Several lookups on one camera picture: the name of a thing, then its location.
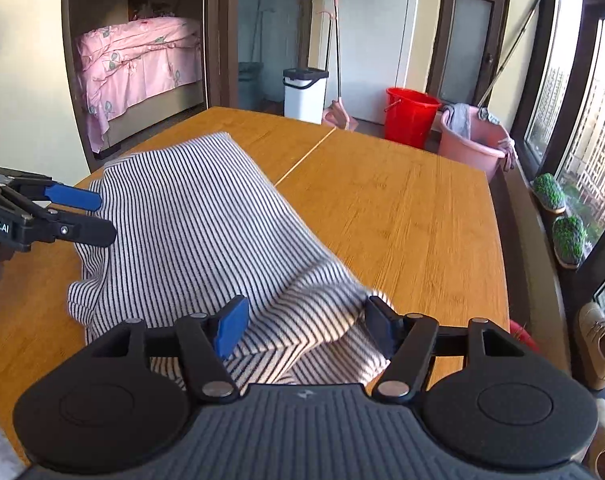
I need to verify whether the white bin with black lid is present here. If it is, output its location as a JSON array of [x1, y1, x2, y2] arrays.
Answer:
[[282, 67, 329, 125]]

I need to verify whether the small pink cloth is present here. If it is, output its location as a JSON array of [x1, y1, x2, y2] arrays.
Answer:
[[497, 137, 518, 171]]

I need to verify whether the red round object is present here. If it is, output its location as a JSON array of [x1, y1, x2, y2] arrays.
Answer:
[[509, 321, 538, 356]]

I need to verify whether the grey cloth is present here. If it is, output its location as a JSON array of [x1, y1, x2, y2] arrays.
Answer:
[[442, 103, 472, 140]]

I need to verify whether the pink broom and dustpan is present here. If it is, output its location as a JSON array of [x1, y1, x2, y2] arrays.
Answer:
[[318, 0, 360, 132]]

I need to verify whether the pink plastic basin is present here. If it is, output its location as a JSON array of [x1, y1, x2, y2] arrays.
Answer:
[[438, 105, 515, 183]]

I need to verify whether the black white striped sweater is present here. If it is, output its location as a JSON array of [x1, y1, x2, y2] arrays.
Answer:
[[66, 131, 398, 396]]

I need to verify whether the red plastic bucket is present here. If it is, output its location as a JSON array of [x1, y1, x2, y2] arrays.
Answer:
[[385, 87, 442, 150]]

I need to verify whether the brown framed glass door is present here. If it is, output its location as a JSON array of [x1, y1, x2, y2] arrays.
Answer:
[[426, 0, 511, 107]]

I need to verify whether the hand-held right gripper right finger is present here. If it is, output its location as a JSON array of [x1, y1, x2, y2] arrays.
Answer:
[[366, 296, 528, 404]]

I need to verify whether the metal mop pole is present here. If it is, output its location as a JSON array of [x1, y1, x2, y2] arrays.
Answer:
[[477, 0, 544, 108]]

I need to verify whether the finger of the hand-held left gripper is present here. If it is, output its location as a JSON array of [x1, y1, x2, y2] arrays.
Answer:
[[0, 166, 103, 212], [12, 195, 118, 247]]

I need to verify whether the green knitted slipper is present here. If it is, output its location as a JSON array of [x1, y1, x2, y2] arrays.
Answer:
[[532, 173, 567, 213], [552, 216, 587, 267]]

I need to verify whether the bed with pink floral bedding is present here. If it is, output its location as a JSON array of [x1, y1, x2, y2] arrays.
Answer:
[[76, 16, 203, 153]]

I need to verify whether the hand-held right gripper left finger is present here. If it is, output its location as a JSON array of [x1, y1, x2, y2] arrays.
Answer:
[[85, 295, 250, 404]]

